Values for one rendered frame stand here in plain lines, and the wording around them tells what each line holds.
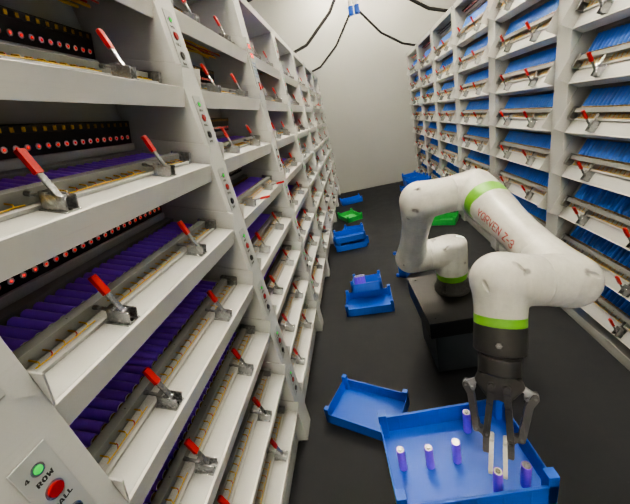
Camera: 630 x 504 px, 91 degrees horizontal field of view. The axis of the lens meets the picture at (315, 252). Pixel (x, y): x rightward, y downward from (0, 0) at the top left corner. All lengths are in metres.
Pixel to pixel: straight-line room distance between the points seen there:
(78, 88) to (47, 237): 0.25
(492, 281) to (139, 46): 0.94
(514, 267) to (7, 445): 0.73
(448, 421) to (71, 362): 0.81
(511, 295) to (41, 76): 0.80
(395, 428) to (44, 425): 0.72
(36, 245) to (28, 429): 0.21
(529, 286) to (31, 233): 0.75
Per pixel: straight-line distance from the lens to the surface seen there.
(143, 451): 0.65
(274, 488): 1.20
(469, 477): 0.88
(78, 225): 0.55
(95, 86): 0.67
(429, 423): 0.94
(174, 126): 0.95
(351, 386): 1.58
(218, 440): 0.85
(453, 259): 1.37
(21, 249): 0.49
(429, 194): 0.99
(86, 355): 0.56
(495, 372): 0.70
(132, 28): 0.99
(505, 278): 0.65
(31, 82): 0.59
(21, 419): 0.48
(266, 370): 1.19
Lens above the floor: 1.16
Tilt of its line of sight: 22 degrees down
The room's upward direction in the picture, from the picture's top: 14 degrees counter-clockwise
